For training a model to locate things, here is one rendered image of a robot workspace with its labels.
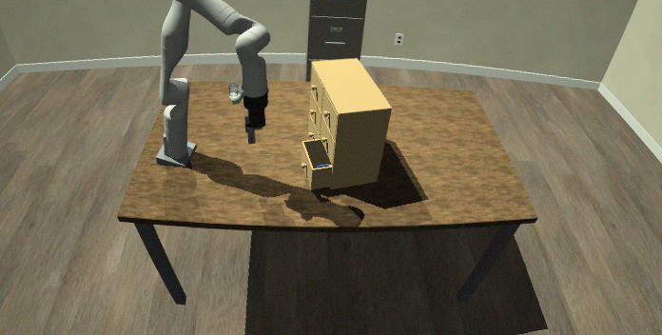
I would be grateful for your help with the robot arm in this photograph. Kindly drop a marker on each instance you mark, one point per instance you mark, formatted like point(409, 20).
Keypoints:
point(174, 42)

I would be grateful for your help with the tan wooden chest of drawers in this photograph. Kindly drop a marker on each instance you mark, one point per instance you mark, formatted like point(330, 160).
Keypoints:
point(362, 123)

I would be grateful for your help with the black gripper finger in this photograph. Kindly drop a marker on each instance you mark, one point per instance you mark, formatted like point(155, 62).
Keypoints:
point(251, 135)
point(247, 122)

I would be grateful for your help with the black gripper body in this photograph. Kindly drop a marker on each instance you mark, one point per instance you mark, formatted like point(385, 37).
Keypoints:
point(255, 99)

